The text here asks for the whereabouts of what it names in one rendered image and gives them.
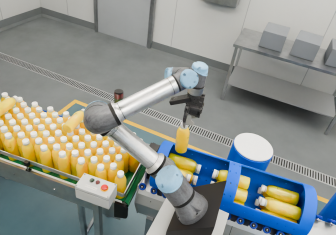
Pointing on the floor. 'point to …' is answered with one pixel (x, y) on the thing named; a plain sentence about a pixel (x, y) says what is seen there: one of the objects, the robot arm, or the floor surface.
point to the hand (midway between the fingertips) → (184, 123)
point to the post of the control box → (97, 219)
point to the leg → (148, 224)
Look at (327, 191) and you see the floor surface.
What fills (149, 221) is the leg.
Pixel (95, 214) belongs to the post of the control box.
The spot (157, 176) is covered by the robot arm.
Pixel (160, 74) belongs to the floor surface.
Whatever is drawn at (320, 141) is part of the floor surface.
